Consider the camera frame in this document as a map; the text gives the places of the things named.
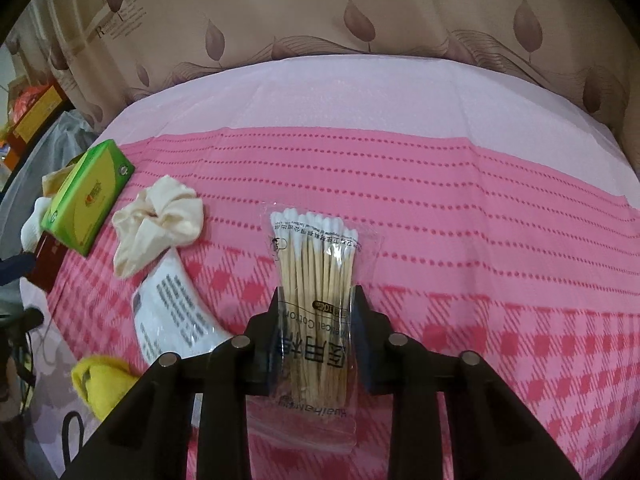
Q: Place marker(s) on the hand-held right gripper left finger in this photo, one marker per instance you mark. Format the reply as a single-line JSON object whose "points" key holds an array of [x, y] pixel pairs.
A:
{"points": [[274, 340]]}

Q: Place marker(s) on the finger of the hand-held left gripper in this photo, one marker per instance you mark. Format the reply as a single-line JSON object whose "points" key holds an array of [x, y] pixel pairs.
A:
{"points": [[15, 266]]}

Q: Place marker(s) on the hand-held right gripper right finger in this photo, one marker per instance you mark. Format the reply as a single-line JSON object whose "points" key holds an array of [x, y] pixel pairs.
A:
{"points": [[362, 347]]}

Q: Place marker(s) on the cotton swab packet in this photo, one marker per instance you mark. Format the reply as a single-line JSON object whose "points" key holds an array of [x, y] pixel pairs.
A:
{"points": [[315, 270]]}

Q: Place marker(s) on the dark red flat box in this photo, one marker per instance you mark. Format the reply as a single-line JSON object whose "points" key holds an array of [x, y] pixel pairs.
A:
{"points": [[47, 260]]}

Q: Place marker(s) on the white sock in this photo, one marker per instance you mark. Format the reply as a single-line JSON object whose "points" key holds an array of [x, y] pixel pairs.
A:
{"points": [[35, 225]]}

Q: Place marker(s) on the green tissue pack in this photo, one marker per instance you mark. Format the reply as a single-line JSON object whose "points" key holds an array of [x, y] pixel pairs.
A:
{"points": [[90, 195]]}

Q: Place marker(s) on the white printed packet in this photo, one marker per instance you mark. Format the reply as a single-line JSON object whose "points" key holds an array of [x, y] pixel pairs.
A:
{"points": [[170, 305]]}

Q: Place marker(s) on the pink checked blanket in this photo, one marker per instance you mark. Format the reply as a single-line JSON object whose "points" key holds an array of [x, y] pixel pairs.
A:
{"points": [[450, 260]]}

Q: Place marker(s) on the yellow cloth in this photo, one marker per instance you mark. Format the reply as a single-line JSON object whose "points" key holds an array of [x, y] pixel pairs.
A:
{"points": [[95, 380]]}

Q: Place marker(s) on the translucent plastic cover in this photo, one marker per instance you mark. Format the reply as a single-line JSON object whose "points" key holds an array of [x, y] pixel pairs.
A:
{"points": [[65, 135]]}

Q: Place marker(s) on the cream scrunchie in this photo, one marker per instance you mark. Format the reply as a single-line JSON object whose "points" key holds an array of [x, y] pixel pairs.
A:
{"points": [[165, 220]]}

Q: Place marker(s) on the red cardboard box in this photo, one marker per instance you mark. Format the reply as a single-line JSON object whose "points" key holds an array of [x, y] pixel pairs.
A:
{"points": [[37, 110]]}

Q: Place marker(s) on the light pink bed sheet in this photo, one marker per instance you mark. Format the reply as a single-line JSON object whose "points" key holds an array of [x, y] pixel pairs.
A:
{"points": [[350, 95]]}

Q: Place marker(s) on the beige leaf print curtain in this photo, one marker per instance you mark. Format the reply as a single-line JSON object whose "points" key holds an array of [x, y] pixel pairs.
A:
{"points": [[300, 0]]}

